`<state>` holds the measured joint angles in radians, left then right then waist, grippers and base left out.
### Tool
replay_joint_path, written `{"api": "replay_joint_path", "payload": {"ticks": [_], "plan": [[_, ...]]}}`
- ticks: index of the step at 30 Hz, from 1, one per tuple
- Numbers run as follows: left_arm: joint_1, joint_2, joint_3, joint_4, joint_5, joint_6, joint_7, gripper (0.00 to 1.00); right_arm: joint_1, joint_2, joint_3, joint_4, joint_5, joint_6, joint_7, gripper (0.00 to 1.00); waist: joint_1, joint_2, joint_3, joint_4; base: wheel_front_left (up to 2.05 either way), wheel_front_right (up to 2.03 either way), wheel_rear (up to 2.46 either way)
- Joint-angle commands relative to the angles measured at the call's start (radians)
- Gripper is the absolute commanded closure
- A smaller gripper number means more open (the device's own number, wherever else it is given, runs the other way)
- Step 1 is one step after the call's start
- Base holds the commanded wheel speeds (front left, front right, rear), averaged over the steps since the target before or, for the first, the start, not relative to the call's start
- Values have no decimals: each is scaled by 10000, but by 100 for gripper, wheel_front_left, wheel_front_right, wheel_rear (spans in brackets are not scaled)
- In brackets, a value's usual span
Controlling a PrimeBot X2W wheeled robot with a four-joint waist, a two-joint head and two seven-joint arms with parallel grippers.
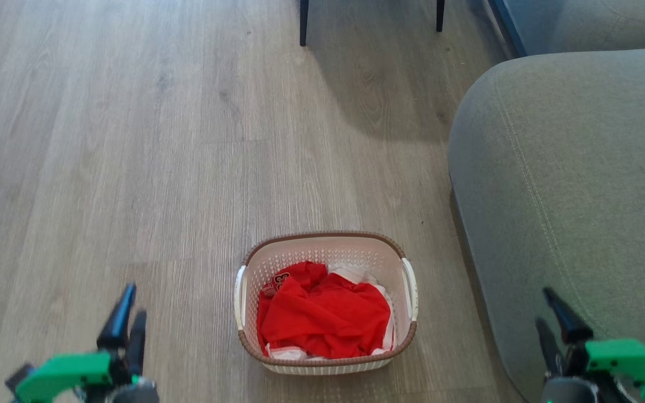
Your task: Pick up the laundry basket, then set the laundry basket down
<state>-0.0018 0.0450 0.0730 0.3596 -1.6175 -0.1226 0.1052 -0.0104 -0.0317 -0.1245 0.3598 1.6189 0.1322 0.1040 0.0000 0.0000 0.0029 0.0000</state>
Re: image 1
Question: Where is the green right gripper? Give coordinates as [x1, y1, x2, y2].
[535, 287, 645, 401]

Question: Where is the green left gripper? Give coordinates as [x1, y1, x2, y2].
[13, 284, 147, 403]

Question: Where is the white plastic laundry basket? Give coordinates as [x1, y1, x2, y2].
[234, 231, 419, 375]

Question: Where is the red jersey garment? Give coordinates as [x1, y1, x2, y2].
[256, 261, 392, 359]

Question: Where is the white garment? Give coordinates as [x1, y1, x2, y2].
[265, 266, 399, 360]

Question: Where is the grey fabric sofa body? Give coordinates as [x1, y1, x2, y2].
[490, 0, 645, 58]

